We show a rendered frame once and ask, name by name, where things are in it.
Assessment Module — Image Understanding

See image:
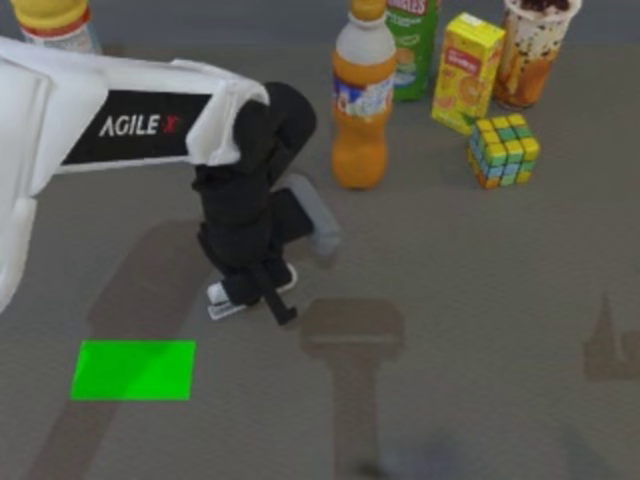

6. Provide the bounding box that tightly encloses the green rectangle marker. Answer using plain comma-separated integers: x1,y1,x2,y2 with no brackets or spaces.
69,339,198,402

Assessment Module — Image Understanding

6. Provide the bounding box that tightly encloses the colourful puzzle cube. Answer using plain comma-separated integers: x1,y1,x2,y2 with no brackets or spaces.
466,113,542,190

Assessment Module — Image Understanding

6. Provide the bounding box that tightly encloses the brown bubble tea cup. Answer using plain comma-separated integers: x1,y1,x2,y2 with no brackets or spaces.
492,0,584,110

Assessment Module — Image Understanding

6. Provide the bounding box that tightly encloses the yellow juice carton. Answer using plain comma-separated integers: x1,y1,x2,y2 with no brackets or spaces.
430,12,507,137

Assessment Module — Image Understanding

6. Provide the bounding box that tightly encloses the yellow-capped white bottle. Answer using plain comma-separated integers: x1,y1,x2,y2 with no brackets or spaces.
9,0,103,55

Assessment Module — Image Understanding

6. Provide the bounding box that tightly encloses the small white and black object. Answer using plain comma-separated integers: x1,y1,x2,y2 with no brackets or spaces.
206,263,299,321

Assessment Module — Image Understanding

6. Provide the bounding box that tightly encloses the green snack can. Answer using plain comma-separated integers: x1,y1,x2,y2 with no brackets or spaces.
384,0,443,104

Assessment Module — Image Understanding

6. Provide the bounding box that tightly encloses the orange soda bottle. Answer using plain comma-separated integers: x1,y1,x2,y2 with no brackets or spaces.
330,0,398,191

